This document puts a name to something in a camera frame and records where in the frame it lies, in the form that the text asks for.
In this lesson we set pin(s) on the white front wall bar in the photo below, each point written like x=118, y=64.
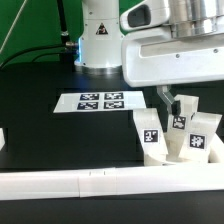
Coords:
x=111, y=181

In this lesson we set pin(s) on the white left wall piece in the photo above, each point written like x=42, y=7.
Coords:
x=2, y=139

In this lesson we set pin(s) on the white marker base plate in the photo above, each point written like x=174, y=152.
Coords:
x=100, y=101

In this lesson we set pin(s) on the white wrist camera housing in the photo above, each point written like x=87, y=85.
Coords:
x=145, y=15

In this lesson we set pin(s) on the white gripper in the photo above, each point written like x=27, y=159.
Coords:
x=153, y=58

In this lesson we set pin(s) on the black vertical post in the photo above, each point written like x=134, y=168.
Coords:
x=67, y=56

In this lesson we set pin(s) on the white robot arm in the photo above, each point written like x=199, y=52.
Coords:
x=100, y=45

